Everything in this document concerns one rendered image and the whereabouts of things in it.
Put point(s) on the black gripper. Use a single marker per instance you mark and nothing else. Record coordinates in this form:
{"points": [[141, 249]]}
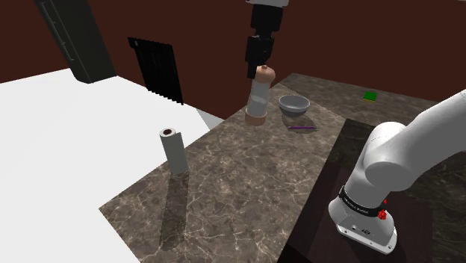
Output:
{"points": [[266, 19]]}

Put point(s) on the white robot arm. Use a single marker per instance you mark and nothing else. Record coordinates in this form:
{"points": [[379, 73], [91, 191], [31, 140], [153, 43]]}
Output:
{"points": [[386, 164]]}

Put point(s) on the wooden and clear pepper mill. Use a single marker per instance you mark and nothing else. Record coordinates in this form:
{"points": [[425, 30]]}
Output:
{"points": [[259, 95]]}

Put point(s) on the grey bowl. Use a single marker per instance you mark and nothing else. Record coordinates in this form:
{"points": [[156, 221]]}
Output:
{"points": [[294, 105]]}

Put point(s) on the purple pen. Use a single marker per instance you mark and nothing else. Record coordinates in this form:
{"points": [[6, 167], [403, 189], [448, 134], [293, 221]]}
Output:
{"points": [[301, 127]]}

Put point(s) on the black ribbed radiator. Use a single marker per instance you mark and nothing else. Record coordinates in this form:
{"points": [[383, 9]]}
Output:
{"points": [[158, 69]]}

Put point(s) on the green sponge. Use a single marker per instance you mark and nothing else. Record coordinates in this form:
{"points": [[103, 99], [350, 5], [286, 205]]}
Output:
{"points": [[370, 96]]}

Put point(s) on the grey paper towel roll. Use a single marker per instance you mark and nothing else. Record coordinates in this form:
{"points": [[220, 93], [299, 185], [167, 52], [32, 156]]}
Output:
{"points": [[175, 153]]}

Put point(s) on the dark robot stand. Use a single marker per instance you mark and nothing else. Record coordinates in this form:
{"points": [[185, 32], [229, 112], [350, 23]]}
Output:
{"points": [[320, 229]]}

